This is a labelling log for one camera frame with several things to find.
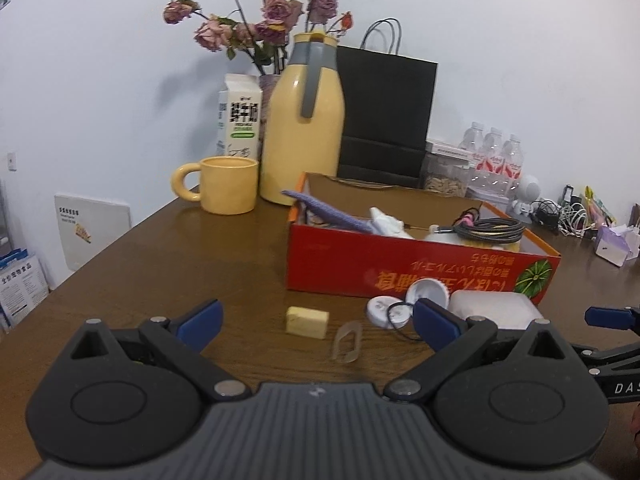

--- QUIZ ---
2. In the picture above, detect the clear plastic clip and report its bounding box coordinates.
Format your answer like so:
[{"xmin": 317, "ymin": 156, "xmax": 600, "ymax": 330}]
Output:
[{"xmin": 331, "ymin": 321, "xmax": 362, "ymax": 364}]

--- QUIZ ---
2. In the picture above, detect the white robot figurine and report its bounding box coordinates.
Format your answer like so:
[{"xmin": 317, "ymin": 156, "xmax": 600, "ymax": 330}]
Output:
[{"xmin": 508, "ymin": 174, "xmax": 541, "ymax": 221}]

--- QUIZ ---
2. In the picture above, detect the person right hand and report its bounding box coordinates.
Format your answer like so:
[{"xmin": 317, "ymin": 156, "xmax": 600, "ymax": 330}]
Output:
[{"xmin": 630, "ymin": 404, "xmax": 640, "ymax": 456}]

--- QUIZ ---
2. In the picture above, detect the white cloth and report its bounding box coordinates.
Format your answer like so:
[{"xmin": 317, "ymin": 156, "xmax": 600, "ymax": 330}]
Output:
[{"xmin": 370, "ymin": 207, "xmax": 412, "ymax": 240}]

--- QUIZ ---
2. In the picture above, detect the white and yellow plush toy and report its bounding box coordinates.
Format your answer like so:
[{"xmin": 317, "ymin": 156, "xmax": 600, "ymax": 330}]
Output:
[{"xmin": 423, "ymin": 224, "xmax": 521, "ymax": 252}]

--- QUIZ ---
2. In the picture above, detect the black tangled cable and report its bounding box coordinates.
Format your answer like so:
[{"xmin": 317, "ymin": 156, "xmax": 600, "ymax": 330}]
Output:
[{"xmin": 528, "ymin": 198, "xmax": 564, "ymax": 233}]

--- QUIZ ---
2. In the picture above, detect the middle water bottle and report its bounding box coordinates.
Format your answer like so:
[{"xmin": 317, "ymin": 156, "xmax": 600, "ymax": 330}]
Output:
[{"xmin": 476, "ymin": 127, "xmax": 503, "ymax": 188}]

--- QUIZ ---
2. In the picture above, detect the colourful snack packet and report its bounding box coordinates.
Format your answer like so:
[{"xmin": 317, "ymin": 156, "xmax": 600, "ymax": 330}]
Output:
[{"xmin": 582, "ymin": 185, "xmax": 616, "ymax": 229}]

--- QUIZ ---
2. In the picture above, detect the red cardboard box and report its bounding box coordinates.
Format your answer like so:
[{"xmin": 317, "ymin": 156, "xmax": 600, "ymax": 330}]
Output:
[{"xmin": 286, "ymin": 174, "xmax": 561, "ymax": 302}]

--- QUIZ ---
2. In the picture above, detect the white wall panel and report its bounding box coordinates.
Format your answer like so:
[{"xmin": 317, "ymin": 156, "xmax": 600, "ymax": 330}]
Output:
[{"xmin": 54, "ymin": 193, "xmax": 131, "ymax": 272}]

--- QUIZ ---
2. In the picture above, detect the dried pink flower bouquet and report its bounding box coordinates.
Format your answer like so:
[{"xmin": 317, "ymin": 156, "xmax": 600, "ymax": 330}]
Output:
[{"xmin": 162, "ymin": 0, "xmax": 354, "ymax": 76}]

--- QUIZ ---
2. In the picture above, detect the white tissue pack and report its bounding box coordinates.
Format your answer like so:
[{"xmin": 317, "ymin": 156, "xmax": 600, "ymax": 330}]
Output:
[{"xmin": 447, "ymin": 290, "xmax": 542, "ymax": 330}]

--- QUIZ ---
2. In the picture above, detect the black paper bag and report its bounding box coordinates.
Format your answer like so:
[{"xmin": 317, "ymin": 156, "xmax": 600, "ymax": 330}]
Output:
[{"xmin": 337, "ymin": 18, "xmax": 437, "ymax": 188}]

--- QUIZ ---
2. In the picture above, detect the black hair tie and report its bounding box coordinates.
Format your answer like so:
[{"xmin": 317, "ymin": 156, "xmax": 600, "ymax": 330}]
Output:
[{"xmin": 385, "ymin": 300, "xmax": 426, "ymax": 344}]

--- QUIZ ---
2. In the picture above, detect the black charger adapter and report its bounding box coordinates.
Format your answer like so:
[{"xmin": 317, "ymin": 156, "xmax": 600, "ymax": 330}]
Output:
[{"xmin": 561, "ymin": 184, "xmax": 574, "ymax": 207}]

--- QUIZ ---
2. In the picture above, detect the white tangled cable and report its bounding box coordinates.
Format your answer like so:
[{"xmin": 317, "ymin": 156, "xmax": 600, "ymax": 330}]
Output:
[{"xmin": 556, "ymin": 201, "xmax": 601, "ymax": 239}]

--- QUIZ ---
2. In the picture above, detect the purple knitted cloth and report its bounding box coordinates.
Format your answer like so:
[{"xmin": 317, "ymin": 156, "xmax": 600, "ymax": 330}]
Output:
[{"xmin": 281, "ymin": 190, "xmax": 374, "ymax": 234}]

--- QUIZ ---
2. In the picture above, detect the white milk carton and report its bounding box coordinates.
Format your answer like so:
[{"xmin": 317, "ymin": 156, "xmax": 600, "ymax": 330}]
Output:
[{"xmin": 216, "ymin": 74, "xmax": 262, "ymax": 159}]

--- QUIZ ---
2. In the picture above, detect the purple tissue box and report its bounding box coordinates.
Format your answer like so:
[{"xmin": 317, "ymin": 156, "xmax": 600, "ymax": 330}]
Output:
[{"xmin": 594, "ymin": 224, "xmax": 640, "ymax": 268}]

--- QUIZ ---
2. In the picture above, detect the white flat box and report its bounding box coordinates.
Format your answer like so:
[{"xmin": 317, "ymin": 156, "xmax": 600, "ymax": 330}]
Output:
[{"xmin": 426, "ymin": 141, "xmax": 472, "ymax": 162}]

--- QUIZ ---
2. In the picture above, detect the grey braided cable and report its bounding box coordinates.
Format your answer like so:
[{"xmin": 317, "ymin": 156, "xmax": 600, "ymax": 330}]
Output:
[{"xmin": 451, "ymin": 206, "xmax": 528, "ymax": 247}]

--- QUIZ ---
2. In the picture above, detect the yellow ceramic mug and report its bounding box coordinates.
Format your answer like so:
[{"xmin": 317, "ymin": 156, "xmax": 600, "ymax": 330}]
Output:
[{"xmin": 170, "ymin": 156, "xmax": 258, "ymax": 216}]

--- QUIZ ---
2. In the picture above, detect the yellow thermos jug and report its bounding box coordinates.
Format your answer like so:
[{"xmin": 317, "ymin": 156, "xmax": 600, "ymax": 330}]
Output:
[{"xmin": 259, "ymin": 32, "xmax": 345, "ymax": 206}]

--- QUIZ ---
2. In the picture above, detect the small yellow block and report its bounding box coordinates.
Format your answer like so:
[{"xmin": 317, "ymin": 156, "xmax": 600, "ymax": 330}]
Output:
[{"xmin": 285, "ymin": 306, "xmax": 330, "ymax": 339}]

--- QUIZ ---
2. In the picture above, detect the clear snack container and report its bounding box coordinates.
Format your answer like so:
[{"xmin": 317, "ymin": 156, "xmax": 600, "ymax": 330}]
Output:
[{"xmin": 421, "ymin": 153, "xmax": 472, "ymax": 197}]

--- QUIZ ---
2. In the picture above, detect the water bottle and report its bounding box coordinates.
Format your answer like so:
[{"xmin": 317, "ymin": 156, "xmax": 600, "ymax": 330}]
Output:
[
  {"xmin": 476, "ymin": 127, "xmax": 503, "ymax": 188},
  {"xmin": 459, "ymin": 122, "xmax": 484, "ymax": 153},
  {"xmin": 498, "ymin": 134, "xmax": 524, "ymax": 196}
]

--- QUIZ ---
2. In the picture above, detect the right water bottle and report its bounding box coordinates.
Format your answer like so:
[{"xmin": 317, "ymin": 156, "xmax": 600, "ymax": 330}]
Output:
[{"xmin": 498, "ymin": 134, "xmax": 524, "ymax": 196}]

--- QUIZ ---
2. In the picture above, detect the small round white tin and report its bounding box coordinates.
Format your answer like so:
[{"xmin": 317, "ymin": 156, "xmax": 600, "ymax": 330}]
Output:
[{"xmin": 366, "ymin": 296, "xmax": 412, "ymax": 330}]

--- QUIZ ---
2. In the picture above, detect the left water bottle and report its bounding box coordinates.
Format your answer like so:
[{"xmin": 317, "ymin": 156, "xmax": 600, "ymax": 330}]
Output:
[{"xmin": 459, "ymin": 122, "xmax": 484, "ymax": 153}]

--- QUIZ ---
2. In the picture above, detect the blue document stack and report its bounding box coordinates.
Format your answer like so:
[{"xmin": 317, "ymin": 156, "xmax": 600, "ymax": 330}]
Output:
[{"xmin": 0, "ymin": 249, "xmax": 49, "ymax": 334}]

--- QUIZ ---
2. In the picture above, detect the white round lid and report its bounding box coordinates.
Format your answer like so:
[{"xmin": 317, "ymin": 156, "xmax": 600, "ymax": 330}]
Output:
[{"xmin": 405, "ymin": 278, "xmax": 450, "ymax": 309}]

